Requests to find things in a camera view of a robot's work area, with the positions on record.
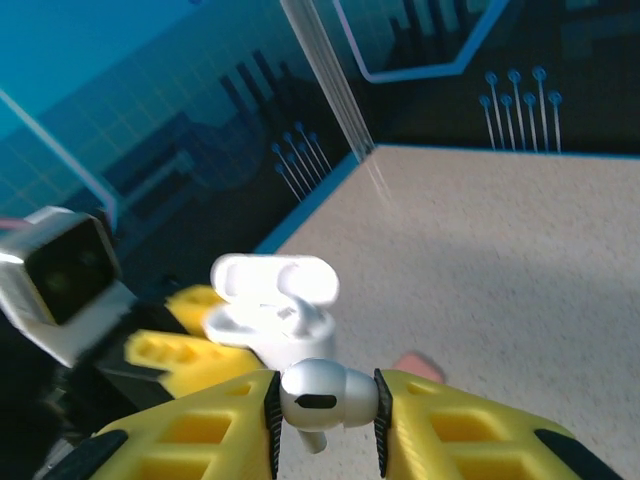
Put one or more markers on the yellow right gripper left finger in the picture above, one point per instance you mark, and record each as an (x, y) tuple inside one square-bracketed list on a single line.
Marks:
[(210, 450)]

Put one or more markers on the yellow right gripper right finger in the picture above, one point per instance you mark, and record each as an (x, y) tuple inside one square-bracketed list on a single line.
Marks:
[(475, 450)]

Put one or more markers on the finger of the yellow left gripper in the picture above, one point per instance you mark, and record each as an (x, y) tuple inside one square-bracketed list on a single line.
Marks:
[(192, 305), (195, 357)]

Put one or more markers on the pink charging case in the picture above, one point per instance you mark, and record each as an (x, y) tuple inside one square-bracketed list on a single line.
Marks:
[(417, 367)]

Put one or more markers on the white charging case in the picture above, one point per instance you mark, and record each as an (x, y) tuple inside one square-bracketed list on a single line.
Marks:
[(320, 350)]

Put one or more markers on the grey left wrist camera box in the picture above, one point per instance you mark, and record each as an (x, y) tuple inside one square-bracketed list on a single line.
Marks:
[(70, 270)]

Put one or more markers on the aluminium frame post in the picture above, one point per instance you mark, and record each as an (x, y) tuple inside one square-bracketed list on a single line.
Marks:
[(330, 75)]

